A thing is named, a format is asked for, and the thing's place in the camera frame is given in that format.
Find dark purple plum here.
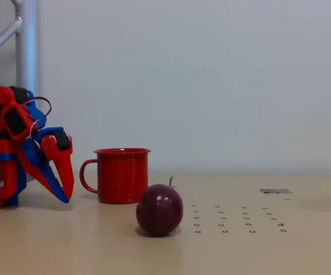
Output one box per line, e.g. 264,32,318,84
135,183,184,237

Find red speckled enamel mug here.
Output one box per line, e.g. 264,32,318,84
79,147,152,205

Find flat grey metal plate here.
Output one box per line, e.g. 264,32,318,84
259,188,294,194

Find red gripper servo cable loop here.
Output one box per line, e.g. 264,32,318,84
25,96,53,141

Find silver metal tube frame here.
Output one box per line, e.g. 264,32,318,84
0,0,40,183

